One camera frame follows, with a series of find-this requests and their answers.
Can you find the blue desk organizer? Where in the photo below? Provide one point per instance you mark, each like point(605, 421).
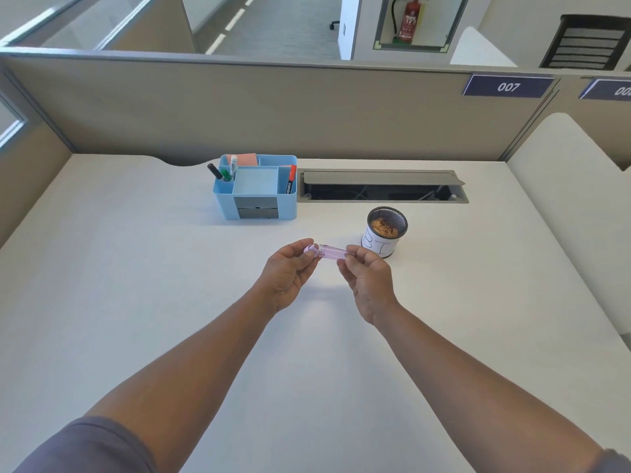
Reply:
point(256, 188)

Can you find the orange clips in cup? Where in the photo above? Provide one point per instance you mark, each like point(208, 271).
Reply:
point(385, 226)

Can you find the grey left sleeve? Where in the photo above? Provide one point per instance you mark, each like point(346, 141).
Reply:
point(86, 448)

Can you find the red-capped black marker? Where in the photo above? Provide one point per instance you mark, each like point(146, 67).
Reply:
point(289, 179)

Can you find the person's right hand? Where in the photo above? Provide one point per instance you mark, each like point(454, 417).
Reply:
point(370, 285)

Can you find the red fire extinguisher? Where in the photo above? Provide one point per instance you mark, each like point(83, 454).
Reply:
point(410, 19)

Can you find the beige cubicle partition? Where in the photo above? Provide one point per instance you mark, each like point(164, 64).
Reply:
point(276, 108)

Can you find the black office chair base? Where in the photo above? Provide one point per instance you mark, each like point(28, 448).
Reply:
point(335, 24)

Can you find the person's right thumb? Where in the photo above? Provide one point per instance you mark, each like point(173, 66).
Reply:
point(346, 268)

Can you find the person's left thumb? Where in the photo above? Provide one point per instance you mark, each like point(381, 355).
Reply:
point(309, 263)

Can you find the grey right sleeve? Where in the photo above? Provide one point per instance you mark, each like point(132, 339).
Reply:
point(614, 462)

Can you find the dark blue desk number plate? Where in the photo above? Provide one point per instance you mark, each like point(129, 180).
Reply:
point(507, 86)
point(607, 89)

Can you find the person's left hand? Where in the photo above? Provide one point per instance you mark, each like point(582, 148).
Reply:
point(283, 278)

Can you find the black office chair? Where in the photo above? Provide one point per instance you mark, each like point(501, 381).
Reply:
point(584, 43)

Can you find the black mesh cup with label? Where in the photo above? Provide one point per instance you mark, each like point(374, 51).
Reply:
point(386, 231)

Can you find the white correction pen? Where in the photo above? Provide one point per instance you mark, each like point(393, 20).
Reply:
point(233, 165)

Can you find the person's left forearm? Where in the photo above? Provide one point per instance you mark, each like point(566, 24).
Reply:
point(187, 369)

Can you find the green marker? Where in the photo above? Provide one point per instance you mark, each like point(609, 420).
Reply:
point(226, 174)

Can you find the grey sleeve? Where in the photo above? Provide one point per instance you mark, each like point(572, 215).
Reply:
point(614, 462)
point(86, 448)

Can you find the person's right forearm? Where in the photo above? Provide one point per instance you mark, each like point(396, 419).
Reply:
point(478, 389)

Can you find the pink translucent highlighter pen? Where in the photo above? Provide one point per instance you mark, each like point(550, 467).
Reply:
point(329, 251)

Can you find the pink sticky notes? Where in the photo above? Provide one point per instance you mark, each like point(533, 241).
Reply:
point(246, 160)

